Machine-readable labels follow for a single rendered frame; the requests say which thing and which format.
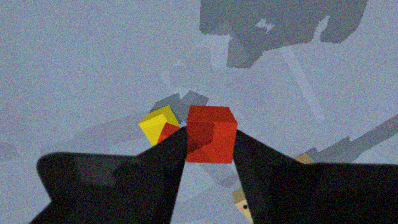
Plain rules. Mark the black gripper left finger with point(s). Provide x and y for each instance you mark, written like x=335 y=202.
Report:
x=150 y=180

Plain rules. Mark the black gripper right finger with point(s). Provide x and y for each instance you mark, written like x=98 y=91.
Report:
x=281 y=190

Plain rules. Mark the red cube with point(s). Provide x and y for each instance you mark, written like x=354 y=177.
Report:
x=167 y=130
x=211 y=133

